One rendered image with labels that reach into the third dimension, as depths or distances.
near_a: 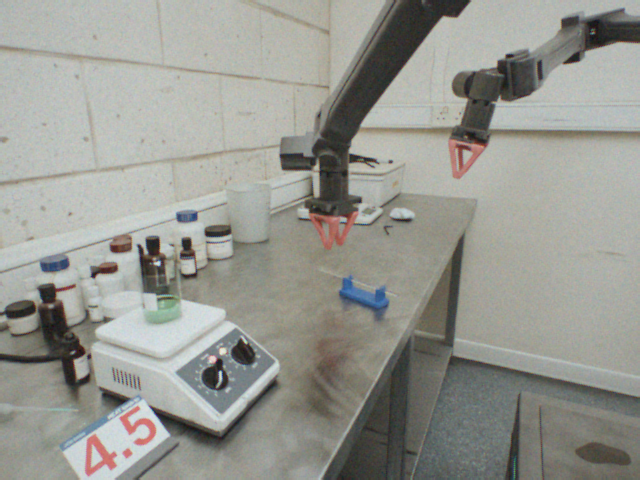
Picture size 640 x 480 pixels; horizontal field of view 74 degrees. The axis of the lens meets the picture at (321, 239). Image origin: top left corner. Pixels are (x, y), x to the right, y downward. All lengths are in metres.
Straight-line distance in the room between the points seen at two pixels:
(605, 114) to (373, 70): 1.34
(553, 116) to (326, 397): 1.46
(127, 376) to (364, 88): 0.47
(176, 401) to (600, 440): 1.00
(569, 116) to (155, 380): 1.61
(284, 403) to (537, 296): 1.57
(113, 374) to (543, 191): 1.64
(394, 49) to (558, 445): 0.96
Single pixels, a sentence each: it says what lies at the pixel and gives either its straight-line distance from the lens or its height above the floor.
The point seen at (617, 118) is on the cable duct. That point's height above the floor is 1.07.
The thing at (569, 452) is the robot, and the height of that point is 0.36.
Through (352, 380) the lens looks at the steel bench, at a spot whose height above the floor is 0.75.
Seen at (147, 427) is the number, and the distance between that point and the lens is 0.54.
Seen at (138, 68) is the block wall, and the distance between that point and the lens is 1.14.
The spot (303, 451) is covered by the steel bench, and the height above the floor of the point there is 0.75.
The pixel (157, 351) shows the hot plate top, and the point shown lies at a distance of 0.53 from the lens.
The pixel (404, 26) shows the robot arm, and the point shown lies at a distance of 0.53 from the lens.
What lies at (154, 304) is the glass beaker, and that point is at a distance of 0.57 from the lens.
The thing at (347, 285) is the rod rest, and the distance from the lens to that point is 0.85.
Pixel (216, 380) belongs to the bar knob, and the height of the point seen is 0.81.
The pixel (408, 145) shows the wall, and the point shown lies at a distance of 1.92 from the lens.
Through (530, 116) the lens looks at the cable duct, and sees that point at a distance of 1.81.
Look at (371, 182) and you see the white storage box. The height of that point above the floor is 0.85.
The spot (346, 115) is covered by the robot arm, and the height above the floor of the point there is 1.09.
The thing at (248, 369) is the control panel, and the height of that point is 0.79.
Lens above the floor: 1.10
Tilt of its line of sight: 17 degrees down
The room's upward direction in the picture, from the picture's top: straight up
